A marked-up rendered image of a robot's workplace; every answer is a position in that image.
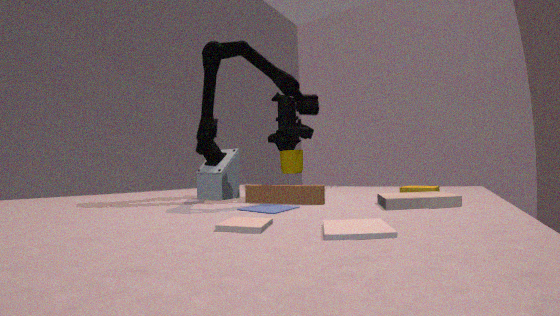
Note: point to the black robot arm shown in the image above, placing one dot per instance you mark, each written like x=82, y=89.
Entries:
x=212, y=54

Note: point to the brown rectangular block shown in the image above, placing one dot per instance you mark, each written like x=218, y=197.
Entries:
x=285, y=194

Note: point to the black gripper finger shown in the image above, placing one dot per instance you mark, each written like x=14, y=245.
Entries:
x=279, y=145
x=289, y=144

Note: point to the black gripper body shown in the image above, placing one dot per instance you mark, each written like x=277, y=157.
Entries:
x=287, y=128

